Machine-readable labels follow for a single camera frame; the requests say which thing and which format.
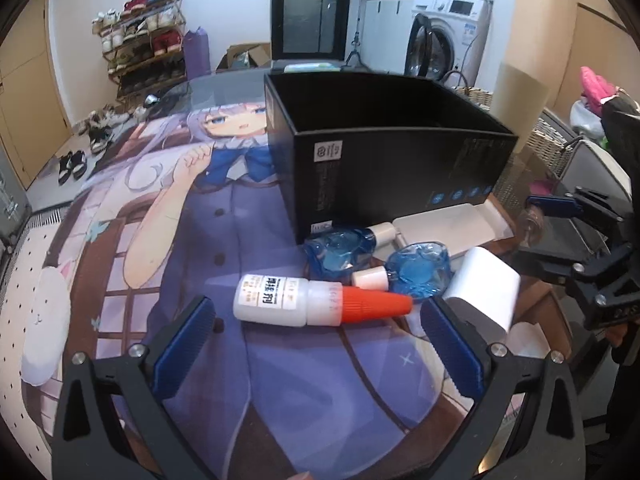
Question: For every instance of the white washing machine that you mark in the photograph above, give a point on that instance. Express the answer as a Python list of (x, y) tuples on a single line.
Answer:
[(465, 30)]

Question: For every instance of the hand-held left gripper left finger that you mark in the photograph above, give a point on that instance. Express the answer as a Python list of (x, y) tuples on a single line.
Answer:
[(182, 345)]

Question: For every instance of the beige tumbler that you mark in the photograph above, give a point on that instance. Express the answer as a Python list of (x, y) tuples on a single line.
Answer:
[(517, 100)]

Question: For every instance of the metal shoe rack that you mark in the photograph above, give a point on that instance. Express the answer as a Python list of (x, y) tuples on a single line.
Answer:
[(145, 65)]

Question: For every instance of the white box green lid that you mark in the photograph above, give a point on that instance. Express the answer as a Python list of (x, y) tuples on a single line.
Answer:
[(310, 67)]

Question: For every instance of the white case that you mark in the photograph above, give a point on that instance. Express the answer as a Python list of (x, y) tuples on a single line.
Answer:
[(445, 225)]

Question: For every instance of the white dotted rug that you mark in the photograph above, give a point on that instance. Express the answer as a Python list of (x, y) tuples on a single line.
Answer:
[(25, 310)]

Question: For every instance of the brown cardboard box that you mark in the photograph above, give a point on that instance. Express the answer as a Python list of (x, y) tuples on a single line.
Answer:
[(250, 55)]

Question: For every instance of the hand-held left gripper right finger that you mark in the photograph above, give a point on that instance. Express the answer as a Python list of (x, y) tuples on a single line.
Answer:
[(452, 350)]

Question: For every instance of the printed desk mat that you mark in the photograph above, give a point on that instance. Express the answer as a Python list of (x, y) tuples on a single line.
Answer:
[(225, 210)]

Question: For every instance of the scattered pile of shoes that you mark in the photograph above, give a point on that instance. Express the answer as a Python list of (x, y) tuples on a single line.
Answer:
[(100, 130)]

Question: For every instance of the white power adapter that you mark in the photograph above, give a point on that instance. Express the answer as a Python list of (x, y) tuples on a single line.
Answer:
[(485, 280)]

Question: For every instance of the wicker basket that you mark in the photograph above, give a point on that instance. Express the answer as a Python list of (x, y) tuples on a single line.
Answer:
[(547, 145)]

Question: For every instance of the rows of sneakers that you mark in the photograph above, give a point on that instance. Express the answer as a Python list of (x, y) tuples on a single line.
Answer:
[(162, 17)]

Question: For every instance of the grey cabinet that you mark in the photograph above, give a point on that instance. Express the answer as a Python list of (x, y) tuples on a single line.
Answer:
[(12, 205)]

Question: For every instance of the blue bottle white cap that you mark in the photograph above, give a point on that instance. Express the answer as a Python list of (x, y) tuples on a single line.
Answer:
[(335, 252), (415, 272)]

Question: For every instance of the yellow wooden door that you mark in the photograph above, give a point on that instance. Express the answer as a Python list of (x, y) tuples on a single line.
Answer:
[(30, 110)]

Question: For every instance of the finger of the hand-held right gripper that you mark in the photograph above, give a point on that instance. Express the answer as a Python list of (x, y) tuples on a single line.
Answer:
[(550, 205), (550, 260)]

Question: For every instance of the purple yoga mat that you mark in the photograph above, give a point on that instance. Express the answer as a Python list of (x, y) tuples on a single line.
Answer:
[(196, 55)]

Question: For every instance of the white plastic bag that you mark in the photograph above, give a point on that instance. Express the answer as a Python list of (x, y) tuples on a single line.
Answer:
[(587, 120)]

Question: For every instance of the black framed glass door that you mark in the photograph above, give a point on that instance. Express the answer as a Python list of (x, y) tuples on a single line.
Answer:
[(310, 10)]

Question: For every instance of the black cardboard box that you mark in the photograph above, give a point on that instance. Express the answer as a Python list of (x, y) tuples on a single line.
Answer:
[(380, 175)]

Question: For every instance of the pink cloth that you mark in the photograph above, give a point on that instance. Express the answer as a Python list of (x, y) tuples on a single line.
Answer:
[(595, 85)]

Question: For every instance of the mop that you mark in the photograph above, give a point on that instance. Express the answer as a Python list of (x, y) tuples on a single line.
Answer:
[(357, 35)]

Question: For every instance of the white glue bottle orange cap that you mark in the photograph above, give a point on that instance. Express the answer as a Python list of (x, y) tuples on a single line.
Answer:
[(280, 300)]

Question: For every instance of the white base cabinet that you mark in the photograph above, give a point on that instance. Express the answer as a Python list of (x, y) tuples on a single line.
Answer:
[(387, 30)]

